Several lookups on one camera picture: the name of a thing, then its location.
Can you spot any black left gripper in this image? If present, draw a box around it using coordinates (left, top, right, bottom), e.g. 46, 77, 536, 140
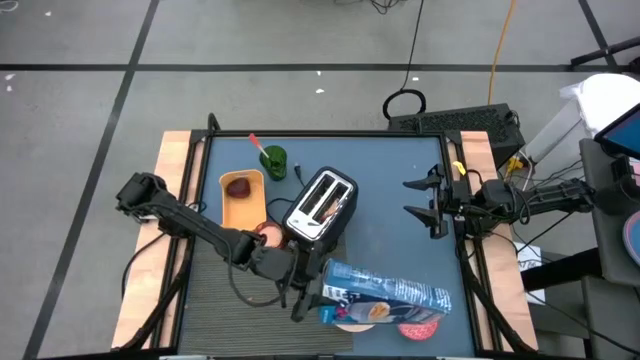
249, 244, 326, 324

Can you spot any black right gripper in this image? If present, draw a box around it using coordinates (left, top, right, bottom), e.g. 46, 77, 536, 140
402, 164, 474, 240

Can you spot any blue frosted flakes cereal box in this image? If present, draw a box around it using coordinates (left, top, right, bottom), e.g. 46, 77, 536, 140
319, 258, 453, 327

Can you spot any black two-slot toaster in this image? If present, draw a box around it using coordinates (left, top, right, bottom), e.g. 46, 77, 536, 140
282, 166, 359, 252

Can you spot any patterned bowl with cereal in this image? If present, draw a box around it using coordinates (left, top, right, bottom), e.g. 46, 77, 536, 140
397, 322, 440, 342

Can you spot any dark red fruit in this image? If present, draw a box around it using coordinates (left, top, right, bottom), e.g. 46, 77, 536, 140
225, 177, 252, 200

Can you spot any metal spoon with red handle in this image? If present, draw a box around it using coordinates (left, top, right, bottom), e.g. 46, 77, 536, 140
248, 132, 271, 159

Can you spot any wooden table side board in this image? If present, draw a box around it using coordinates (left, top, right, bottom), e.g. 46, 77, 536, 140
110, 130, 194, 350
459, 130, 539, 351

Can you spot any black computer case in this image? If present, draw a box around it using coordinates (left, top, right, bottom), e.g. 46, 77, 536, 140
388, 103, 526, 169

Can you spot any grey woven placemat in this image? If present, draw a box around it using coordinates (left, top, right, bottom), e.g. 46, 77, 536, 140
178, 232, 354, 356

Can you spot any white paper sheet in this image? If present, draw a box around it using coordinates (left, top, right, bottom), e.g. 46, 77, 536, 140
514, 243, 546, 305

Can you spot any green glass cup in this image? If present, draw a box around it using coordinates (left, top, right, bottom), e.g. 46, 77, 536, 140
258, 144, 289, 182

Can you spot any grey desk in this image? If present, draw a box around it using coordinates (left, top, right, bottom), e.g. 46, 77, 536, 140
579, 138, 640, 289

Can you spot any white bin with bag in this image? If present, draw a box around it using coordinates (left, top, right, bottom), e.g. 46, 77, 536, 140
524, 73, 640, 194

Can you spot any dark screen with blue display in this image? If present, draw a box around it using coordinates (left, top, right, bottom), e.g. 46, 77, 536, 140
593, 103, 640, 161

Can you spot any round pink and blue disc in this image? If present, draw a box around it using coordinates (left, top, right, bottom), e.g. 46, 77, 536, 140
622, 209, 640, 267

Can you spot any black stand leg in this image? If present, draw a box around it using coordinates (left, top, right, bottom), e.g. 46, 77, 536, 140
570, 35, 640, 69

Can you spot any black table frame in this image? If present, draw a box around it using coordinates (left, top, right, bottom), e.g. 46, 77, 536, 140
112, 113, 539, 357

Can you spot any black toaster power cord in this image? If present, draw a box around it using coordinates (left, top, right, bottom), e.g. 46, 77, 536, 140
264, 162, 307, 221

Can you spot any black floor cable with loop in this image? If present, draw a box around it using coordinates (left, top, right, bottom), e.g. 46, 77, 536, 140
382, 0, 427, 120

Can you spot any yellow extension cable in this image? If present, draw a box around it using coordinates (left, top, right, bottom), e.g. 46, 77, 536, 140
487, 0, 517, 106

